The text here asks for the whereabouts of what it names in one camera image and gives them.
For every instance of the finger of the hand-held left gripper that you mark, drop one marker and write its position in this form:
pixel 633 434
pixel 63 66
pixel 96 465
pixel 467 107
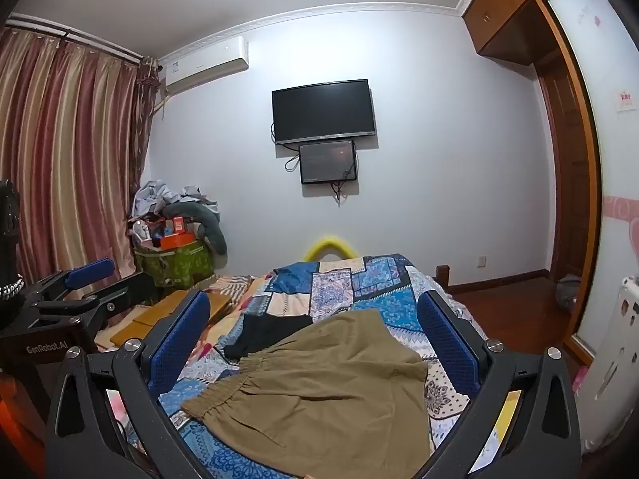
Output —
pixel 92 269
pixel 120 292

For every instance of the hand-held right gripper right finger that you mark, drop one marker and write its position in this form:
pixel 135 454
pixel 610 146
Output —
pixel 449 344

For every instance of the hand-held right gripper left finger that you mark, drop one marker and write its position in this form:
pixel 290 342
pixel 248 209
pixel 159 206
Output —
pixel 182 329

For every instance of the khaki pants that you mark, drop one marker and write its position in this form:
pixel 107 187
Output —
pixel 324 399

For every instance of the wooden lap table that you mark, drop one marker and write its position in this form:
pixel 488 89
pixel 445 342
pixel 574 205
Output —
pixel 164 309

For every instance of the green storage box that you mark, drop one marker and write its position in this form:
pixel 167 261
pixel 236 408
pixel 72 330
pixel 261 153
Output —
pixel 174 264

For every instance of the striped cloth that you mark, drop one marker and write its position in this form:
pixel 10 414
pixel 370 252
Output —
pixel 234 289

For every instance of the orange box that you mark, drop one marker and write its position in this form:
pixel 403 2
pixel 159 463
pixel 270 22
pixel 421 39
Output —
pixel 177 240

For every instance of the black garment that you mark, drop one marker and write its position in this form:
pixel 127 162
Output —
pixel 264 334

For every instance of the red box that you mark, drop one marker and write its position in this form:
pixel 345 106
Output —
pixel 178 224

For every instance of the pile of grey clothes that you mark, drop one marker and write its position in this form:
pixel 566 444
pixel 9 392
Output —
pixel 154 199

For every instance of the grey stuffed pillow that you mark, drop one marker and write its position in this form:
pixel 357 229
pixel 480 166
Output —
pixel 214 234

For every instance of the pink striped curtain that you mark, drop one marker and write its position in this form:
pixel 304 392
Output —
pixel 65 159

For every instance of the blue patchwork blanket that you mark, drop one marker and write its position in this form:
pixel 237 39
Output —
pixel 339 284

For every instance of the grey cloth bundle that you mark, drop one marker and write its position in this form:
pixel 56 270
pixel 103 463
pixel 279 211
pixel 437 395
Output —
pixel 568 293

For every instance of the yellow foam arch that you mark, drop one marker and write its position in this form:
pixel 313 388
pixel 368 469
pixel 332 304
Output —
pixel 319 248

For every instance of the white plastic fence panel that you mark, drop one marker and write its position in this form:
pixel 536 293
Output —
pixel 614 359

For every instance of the wooden door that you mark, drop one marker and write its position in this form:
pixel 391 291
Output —
pixel 569 184

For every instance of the white air conditioner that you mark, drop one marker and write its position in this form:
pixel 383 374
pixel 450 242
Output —
pixel 204 67

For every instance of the white wardrobe sliding door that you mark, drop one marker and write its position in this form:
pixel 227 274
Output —
pixel 619 169

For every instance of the wooden overhead cabinet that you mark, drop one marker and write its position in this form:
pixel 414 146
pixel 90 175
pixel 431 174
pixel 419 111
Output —
pixel 504 10

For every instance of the wooden bed post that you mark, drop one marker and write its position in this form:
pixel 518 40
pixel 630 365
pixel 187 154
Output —
pixel 443 275

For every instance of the small black wall monitor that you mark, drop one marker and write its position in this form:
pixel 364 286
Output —
pixel 327 162

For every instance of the white curtain rail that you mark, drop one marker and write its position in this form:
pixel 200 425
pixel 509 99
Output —
pixel 85 42

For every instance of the black wall television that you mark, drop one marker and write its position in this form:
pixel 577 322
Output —
pixel 324 110

